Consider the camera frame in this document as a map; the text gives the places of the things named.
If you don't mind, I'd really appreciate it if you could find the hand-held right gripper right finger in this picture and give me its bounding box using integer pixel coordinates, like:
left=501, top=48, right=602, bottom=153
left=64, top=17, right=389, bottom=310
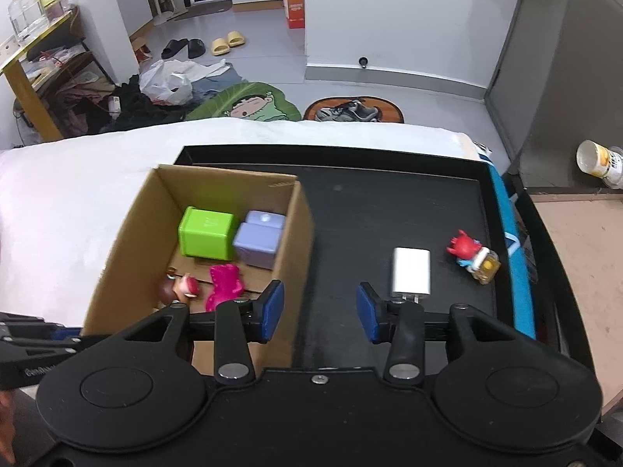
left=355, top=281, right=531, bottom=385

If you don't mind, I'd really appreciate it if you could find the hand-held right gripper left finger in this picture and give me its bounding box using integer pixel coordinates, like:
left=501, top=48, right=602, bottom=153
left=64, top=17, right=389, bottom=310
left=111, top=279, right=286, bottom=386

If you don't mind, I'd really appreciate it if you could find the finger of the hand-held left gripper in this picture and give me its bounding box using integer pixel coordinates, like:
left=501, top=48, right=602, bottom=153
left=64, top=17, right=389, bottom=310
left=0, top=314, right=115, bottom=351

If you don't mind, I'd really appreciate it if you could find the pink toy figure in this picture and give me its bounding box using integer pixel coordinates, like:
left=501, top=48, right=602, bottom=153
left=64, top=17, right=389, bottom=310
left=204, top=263, right=245, bottom=313

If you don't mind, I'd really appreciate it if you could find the white charger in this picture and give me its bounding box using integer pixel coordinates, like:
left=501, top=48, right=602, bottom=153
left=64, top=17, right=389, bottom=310
left=391, top=247, right=432, bottom=305

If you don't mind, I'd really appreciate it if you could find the brown cardboard box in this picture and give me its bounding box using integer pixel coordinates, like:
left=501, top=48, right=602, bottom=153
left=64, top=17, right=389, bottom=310
left=80, top=164, right=316, bottom=369

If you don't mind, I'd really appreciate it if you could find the lavender plastic box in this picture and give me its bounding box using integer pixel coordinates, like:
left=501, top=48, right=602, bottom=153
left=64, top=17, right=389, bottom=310
left=243, top=210, right=286, bottom=234
left=232, top=223, right=280, bottom=269

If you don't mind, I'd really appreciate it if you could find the brown doll figurine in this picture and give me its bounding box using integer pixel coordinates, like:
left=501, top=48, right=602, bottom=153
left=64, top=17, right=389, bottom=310
left=160, top=269, right=199, bottom=308

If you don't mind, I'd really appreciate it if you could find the black tray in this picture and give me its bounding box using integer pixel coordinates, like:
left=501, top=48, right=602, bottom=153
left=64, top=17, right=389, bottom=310
left=172, top=144, right=604, bottom=409

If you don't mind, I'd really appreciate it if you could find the green plastic cube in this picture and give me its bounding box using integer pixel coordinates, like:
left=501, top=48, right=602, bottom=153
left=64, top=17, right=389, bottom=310
left=178, top=207, right=235, bottom=262

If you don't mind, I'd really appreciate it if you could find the red toy figure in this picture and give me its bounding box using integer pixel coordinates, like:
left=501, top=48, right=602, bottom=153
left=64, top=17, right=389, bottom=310
left=447, top=228, right=502, bottom=286

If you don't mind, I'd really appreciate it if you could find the grey shoe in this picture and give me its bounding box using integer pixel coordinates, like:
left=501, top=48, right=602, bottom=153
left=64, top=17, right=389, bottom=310
left=341, top=100, right=380, bottom=122
left=315, top=103, right=348, bottom=122

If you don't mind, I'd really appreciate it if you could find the green leaf floor mat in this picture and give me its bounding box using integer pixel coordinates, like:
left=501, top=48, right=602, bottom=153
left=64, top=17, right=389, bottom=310
left=184, top=81, right=303, bottom=122

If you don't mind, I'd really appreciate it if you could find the orange floor mat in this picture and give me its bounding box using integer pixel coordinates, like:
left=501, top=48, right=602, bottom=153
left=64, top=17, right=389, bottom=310
left=303, top=96, right=406, bottom=123

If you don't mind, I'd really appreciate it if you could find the wooden board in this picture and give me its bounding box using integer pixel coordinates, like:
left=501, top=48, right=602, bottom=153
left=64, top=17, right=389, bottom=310
left=528, top=190, right=623, bottom=400

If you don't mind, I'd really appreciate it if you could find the grey blue cloth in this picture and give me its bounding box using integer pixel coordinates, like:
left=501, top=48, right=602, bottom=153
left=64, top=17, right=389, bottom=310
left=192, top=65, right=246, bottom=105

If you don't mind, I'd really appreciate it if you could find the dark clothes pile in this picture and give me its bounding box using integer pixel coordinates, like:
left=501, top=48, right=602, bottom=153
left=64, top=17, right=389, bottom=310
left=100, top=75, right=186, bottom=133

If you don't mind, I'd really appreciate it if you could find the white plastic bag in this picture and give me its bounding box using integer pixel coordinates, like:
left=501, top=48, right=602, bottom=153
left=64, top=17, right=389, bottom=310
left=139, top=58, right=227, bottom=106

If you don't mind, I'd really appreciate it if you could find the yellow table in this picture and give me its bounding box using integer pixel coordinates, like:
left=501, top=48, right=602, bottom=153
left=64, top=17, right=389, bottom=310
left=0, top=7, right=118, bottom=142

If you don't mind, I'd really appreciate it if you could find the white can with yellow label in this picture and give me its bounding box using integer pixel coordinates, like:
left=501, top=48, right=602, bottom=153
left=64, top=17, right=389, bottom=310
left=576, top=139, right=623, bottom=188

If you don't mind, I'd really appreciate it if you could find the small brown box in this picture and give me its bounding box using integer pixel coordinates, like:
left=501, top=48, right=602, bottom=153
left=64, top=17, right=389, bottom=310
left=130, top=36, right=153, bottom=63

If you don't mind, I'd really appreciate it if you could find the orange cardboard box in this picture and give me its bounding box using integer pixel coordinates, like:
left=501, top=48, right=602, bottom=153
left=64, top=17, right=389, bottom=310
left=281, top=0, right=306, bottom=29

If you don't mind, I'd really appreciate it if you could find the dark doormat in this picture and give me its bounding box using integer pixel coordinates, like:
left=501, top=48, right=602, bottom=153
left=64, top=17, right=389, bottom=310
left=172, top=0, right=233, bottom=21

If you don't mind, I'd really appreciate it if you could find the grey cabinet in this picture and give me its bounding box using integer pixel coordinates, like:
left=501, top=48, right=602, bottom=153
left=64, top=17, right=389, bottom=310
left=484, top=0, right=623, bottom=190

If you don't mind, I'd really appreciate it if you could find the glass jar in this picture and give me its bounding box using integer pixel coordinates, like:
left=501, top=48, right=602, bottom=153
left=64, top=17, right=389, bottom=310
left=9, top=0, right=47, bottom=42

